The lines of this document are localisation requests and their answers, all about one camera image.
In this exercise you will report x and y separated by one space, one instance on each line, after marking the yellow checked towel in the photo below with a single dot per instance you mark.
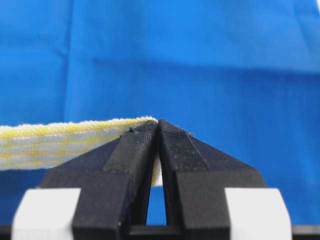
45 146

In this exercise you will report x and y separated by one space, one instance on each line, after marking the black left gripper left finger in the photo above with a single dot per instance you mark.
92 196

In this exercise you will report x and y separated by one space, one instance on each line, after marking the blue table cloth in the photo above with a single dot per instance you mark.
241 75

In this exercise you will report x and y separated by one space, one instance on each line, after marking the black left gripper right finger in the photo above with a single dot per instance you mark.
214 196

